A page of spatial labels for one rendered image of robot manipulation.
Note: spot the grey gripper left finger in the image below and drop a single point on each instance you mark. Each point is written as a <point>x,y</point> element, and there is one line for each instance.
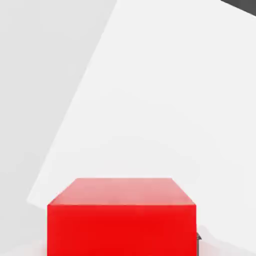
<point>41,251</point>

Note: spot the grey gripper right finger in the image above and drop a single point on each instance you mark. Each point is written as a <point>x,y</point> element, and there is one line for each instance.
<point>202,248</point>

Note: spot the small red cube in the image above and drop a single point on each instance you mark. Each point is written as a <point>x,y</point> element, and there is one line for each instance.
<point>122,230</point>

